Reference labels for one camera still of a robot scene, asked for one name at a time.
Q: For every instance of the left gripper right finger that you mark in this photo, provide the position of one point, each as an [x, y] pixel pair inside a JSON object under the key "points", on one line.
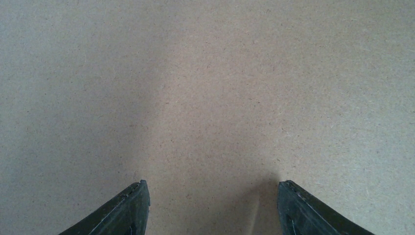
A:
{"points": [[301, 213]]}

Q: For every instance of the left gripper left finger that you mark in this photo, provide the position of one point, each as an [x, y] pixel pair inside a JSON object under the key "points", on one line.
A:
{"points": [[125, 214]]}

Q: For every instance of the brown backing board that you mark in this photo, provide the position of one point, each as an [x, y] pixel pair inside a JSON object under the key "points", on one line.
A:
{"points": [[213, 103]]}

